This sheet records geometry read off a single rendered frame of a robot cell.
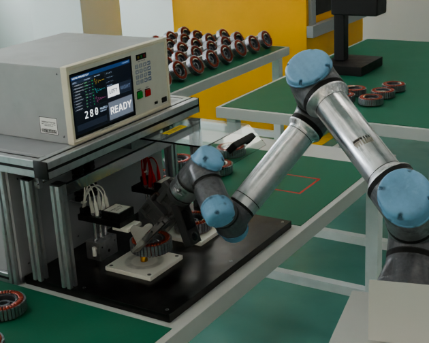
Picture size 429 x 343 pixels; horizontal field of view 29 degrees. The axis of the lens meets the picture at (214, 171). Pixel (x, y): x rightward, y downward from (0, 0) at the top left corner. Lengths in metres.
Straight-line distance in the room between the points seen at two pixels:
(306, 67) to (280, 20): 3.79
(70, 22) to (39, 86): 4.05
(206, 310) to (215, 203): 0.29
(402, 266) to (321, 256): 2.20
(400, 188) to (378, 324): 0.31
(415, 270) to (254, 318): 1.73
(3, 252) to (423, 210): 1.12
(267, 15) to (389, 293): 4.15
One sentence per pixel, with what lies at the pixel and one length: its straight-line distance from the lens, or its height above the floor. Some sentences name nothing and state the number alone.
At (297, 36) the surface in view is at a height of 0.73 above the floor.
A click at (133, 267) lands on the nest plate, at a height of 0.78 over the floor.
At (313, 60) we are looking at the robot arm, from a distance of 2.02.
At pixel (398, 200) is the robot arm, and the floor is 1.08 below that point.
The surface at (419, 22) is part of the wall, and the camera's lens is 7.38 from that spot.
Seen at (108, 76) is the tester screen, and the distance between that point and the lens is 2.23.
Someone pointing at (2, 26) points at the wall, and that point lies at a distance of 10.18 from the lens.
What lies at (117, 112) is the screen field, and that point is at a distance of 2.27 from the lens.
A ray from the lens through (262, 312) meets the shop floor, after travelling 3.57.
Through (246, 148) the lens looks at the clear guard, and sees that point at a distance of 2.34.
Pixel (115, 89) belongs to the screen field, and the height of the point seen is 1.22.
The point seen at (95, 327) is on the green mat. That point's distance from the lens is 2.02.
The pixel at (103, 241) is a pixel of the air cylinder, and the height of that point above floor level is 0.82.
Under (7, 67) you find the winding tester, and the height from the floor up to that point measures 1.30.
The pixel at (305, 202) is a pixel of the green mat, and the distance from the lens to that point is 2.67.
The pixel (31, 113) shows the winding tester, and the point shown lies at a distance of 2.23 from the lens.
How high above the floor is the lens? 1.73
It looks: 19 degrees down
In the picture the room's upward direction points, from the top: 3 degrees counter-clockwise
